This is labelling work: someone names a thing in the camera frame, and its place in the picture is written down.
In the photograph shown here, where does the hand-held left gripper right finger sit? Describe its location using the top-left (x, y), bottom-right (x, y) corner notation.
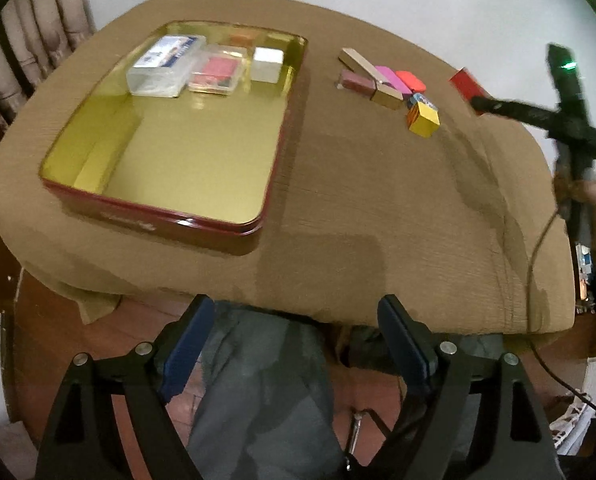
top-left (373, 294), bottom-right (566, 480)

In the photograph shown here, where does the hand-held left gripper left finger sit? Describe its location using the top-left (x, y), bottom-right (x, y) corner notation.
top-left (33, 294), bottom-right (216, 480)

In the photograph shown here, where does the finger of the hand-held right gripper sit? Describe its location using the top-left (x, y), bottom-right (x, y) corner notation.
top-left (470, 95), bottom-right (561, 128)

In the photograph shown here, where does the red rectangular box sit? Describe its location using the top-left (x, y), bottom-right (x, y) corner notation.
top-left (448, 67), bottom-right (490, 105)

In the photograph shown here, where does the yellow cube box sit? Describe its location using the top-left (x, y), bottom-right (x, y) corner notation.
top-left (406, 100), bottom-right (440, 138)

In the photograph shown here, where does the orange-red rounded box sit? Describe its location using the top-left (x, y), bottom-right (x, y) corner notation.
top-left (395, 70), bottom-right (425, 93)

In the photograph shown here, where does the pink eraser block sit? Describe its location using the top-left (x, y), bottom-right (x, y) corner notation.
top-left (375, 65), bottom-right (413, 97)

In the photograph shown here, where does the short gold box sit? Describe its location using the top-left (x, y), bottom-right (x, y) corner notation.
top-left (370, 82), bottom-right (405, 110)

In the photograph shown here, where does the maroon small box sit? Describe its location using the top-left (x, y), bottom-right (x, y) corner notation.
top-left (338, 70), bottom-right (377, 94)

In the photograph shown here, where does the long gold bar box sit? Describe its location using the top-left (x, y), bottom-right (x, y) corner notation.
top-left (339, 48), bottom-right (380, 81)

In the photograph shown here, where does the red tin box gold inside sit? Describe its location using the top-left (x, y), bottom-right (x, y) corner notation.
top-left (39, 20), bottom-right (309, 256)

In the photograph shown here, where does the white plastic basket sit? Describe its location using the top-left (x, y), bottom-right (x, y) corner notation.
top-left (549, 399), bottom-right (596, 455)

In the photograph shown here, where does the small white box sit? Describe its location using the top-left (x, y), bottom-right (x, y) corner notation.
top-left (251, 47), bottom-right (284, 84)

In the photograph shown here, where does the clear plastic case red insert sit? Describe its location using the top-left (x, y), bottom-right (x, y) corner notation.
top-left (187, 44), bottom-right (250, 95)

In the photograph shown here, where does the clear plastic box blue card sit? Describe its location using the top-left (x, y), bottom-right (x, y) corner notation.
top-left (126, 34), bottom-right (208, 97)

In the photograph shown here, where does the beige patterned curtain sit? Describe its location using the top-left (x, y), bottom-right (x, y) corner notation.
top-left (0, 0), bottom-right (97, 127)

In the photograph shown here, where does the black cable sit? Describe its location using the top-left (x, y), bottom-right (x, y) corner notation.
top-left (525, 210), bottom-right (596, 412)

